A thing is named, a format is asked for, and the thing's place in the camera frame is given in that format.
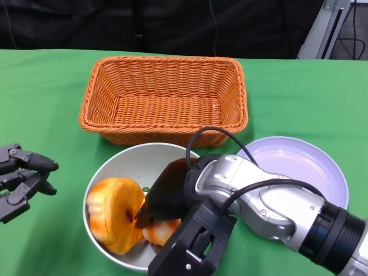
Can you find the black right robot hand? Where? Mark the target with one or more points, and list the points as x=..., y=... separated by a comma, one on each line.
x=169, y=195

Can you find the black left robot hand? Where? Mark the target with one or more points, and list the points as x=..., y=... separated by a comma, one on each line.
x=17, y=178

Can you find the orange white striped bun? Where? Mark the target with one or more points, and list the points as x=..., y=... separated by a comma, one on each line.
x=161, y=230

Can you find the grey-green round bowl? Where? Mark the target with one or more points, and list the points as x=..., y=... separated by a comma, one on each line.
x=135, y=164

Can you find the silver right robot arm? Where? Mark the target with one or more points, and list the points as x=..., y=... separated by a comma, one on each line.
x=273, y=207

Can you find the orange wicker basket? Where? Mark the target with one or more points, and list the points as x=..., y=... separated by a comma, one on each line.
x=161, y=115

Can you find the lavender round plate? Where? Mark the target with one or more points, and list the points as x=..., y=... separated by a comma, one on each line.
x=287, y=161

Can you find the black backdrop cloth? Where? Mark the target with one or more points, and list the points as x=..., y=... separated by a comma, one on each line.
x=86, y=23

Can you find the grey aluminium frame post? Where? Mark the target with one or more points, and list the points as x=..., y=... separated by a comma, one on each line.
x=319, y=34

